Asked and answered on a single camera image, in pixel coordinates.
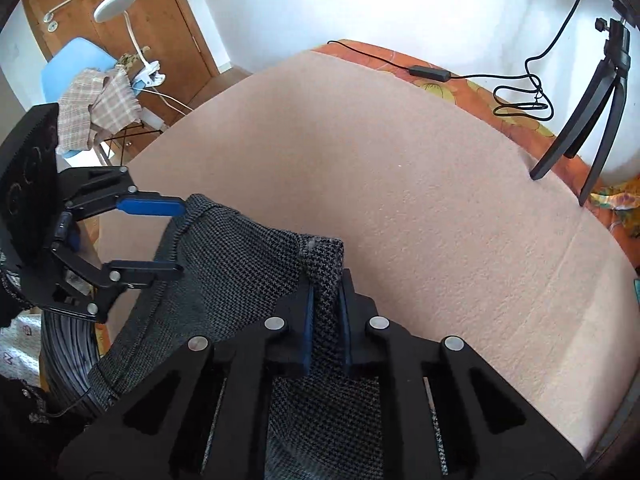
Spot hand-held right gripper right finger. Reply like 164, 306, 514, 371
336, 269, 587, 480

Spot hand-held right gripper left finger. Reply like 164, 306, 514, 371
56, 284, 316, 480

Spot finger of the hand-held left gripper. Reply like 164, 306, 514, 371
61, 165, 189, 222
46, 245, 185, 324

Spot grey houndstooth pants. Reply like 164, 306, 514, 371
87, 193, 442, 480

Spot beige checked cloth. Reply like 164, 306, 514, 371
56, 67, 142, 159

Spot black ribbed container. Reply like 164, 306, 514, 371
40, 310, 109, 419

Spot light blue chair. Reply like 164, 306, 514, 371
40, 37, 119, 111

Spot white printed cloth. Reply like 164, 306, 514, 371
0, 312, 44, 392

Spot beige blanket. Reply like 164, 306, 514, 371
97, 50, 640, 463

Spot wooden door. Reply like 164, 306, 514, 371
22, 0, 222, 127

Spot dark cloth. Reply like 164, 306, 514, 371
0, 375, 92, 480

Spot white clip lamp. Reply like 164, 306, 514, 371
93, 0, 167, 95

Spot orange floral bed sheet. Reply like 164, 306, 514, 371
309, 39, 640, 277

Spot black tripod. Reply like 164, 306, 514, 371
528, 17, 634, 207

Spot white cable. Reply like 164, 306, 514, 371
145, 85, 197, 114

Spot metal door handle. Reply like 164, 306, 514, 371
42, 0, 74, 22

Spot black power cable with adapter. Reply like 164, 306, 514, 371
327, 0, 596, 124

